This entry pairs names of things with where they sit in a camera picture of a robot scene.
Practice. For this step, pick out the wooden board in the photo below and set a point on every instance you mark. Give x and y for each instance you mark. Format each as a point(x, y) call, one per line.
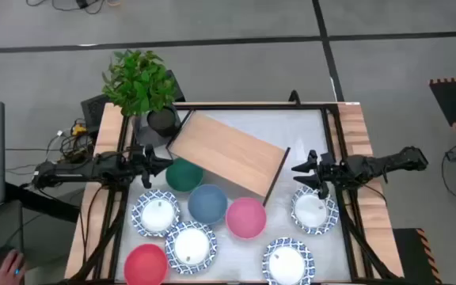
point(228, 150)

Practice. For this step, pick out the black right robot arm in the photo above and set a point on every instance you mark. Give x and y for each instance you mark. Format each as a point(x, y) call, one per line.
point(386, 162)

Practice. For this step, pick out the black desk beam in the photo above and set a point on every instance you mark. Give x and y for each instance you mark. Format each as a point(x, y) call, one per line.
point(42, 202)

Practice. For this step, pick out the yellow plug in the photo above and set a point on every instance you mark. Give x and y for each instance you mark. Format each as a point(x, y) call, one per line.
point(78, 129)

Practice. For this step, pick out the person's hand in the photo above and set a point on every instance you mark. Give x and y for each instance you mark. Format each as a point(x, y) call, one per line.
point(4, 273)

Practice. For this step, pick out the blue bowl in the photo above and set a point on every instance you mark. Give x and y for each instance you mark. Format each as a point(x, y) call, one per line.
point(207, 204)

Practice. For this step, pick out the green leafy plant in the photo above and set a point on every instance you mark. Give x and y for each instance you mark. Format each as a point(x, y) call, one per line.
point(139, 83)

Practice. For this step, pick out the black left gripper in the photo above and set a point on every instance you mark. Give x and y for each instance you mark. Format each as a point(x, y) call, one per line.
point(137, 165)

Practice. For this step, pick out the black plant pot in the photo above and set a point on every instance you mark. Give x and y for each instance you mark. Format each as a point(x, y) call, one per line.
point(161, 120)

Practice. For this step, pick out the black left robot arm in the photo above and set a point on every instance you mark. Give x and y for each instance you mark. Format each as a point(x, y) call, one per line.
point(73, 170)

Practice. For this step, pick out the white plate blue patterned rim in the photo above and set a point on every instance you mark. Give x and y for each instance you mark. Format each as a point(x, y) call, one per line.
point(156, 215)
point(191, 246)
point(287, 264)
point(311, 211)

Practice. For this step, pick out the pink bowl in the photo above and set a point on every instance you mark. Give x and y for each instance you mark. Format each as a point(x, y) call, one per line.
point(245, 217)

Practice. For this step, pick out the black metal table frame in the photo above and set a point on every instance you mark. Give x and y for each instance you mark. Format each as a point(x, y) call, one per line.
point(251, 107)

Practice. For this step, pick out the black table clamp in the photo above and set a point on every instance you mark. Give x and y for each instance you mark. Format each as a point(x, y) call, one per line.
point(294, 98)

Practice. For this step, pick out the green bowl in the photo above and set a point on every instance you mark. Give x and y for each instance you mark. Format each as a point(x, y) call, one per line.
point(182, 178)

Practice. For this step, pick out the red bowl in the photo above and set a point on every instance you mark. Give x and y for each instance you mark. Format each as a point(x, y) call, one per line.
point(145, 265)

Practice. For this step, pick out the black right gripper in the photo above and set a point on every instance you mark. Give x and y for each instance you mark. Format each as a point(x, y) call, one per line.
point(331, 170)

